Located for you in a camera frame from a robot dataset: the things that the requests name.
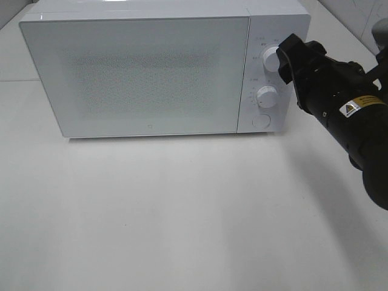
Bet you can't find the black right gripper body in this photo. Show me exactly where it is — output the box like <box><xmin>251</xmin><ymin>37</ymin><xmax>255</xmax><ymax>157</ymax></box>
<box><xmin>292</xmin><ymin>56</ymin><xmax>387</xmax><ymax>146</ymax></box>

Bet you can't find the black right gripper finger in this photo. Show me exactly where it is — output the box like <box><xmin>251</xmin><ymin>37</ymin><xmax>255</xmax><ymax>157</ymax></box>
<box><xmin>278</xmin><ymin>34</ymin><xmax>333</xmax><ymax>76</ymax></box>
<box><xmin>277</xmin><ymin>53</ymin><xmax>299</xmax><ymax>84</ymax></box>

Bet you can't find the white timer knob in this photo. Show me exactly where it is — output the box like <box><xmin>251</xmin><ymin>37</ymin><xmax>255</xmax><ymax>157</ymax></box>
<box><xmin>256</xmin><ymin>86</ymin><xmax>278</xmax><ymax>109</ymax></box>

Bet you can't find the round white door button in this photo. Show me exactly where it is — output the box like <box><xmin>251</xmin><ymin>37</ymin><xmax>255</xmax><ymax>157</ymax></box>
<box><xmin>252</xmin><ymin>114</ymin><xmax>271</xmax><ymax>130</ymax></box>

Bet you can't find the white microwave door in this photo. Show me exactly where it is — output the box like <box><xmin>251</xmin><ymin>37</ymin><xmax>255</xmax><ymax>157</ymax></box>
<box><xmin>20</xmin><ymin>17</ymin><xmax>249</xmax><ymax>138</ymax></box>

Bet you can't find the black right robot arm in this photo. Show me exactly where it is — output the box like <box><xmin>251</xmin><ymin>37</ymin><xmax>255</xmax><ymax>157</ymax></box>
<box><xmin>276</xmin><ymin>34</ymin><xmax>387</xmax><ymax>209</ymax></box>

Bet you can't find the upper white power knob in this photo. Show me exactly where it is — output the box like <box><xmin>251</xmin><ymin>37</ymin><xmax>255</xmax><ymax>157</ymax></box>
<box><xmin>262</xmin><ymin>44</ymin><xmax>279</xmax><ymax>73</ymax></box>

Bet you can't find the white microwave oven body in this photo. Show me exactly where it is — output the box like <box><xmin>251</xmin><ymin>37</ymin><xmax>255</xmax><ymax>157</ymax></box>
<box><xmin>19</xmin><ymin>1</ymin><xmax>310</xmax><ymax>136</ymax></box>

